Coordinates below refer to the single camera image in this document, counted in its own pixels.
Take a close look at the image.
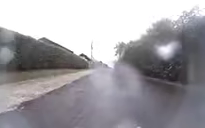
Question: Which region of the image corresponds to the long clipped green hedge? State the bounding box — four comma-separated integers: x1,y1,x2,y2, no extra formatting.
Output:
0,23,90,72

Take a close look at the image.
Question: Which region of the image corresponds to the wet grey asphalt road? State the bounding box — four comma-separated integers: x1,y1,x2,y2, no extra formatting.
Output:
0,63,205,128

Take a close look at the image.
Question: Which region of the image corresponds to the pale pavement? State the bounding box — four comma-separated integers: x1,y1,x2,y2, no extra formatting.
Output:
0,68,97,117

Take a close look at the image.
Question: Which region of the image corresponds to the row of dark trees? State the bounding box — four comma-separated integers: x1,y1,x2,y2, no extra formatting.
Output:
113,6,205,86

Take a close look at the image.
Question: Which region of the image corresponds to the pole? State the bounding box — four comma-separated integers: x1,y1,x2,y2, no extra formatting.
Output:
90,40,95,62

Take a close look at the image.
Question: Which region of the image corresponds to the grass strip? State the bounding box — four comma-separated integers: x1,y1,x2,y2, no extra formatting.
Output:
0,67,88,86

